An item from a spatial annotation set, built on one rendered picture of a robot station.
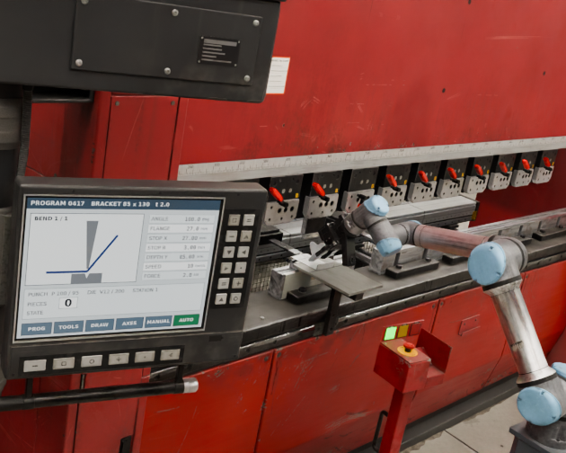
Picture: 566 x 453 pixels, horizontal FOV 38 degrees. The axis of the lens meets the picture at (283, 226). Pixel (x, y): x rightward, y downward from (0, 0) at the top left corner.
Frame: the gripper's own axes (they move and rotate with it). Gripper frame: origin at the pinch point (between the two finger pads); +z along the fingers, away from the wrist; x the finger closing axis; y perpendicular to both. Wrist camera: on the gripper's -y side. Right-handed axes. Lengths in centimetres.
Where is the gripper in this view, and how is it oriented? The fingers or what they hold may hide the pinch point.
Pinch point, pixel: (318, 259)
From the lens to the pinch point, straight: 289.1
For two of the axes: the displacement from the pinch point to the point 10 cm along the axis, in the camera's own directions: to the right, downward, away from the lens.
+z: -5.8, 4.9, 6.5
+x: -7.0, 1.1, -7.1
